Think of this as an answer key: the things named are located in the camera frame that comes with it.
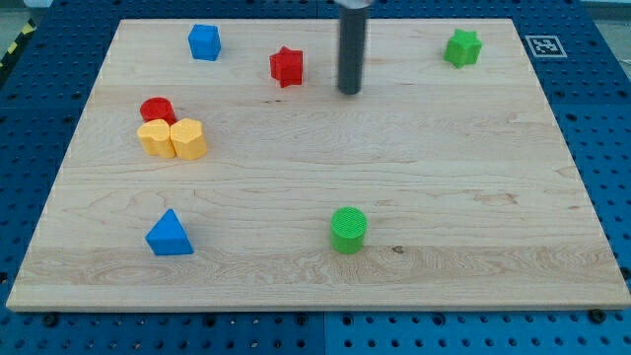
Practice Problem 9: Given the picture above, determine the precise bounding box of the yellow hexagon block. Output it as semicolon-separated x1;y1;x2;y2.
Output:
171;118;208;160

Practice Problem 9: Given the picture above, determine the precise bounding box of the white fiducial marker tag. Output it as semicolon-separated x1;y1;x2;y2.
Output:
526;35;567;58

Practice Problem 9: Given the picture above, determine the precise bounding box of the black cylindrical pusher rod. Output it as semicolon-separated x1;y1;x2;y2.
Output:
337;5;369;96

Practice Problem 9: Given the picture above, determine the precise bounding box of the wooden board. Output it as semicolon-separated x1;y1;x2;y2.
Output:
7;19;630;313

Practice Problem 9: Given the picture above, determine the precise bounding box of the yellow heart block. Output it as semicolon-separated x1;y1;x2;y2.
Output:
136;119;175;159

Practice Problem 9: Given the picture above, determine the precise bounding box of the blue triangle block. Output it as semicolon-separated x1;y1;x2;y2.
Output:
145;209;194;256

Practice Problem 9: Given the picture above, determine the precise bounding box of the blue cube block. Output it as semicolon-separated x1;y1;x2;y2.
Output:
187;24;221;61

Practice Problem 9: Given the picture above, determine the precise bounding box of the green star block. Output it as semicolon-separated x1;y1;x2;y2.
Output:
443;29;483;68

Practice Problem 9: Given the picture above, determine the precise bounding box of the red cylinder block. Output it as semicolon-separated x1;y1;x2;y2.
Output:
139;97;176;125

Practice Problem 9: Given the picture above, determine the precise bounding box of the red star block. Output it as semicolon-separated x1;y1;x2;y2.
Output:
269;46;304;88

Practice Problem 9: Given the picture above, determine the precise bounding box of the green cylinder block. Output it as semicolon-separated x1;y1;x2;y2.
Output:
330;206;368;254

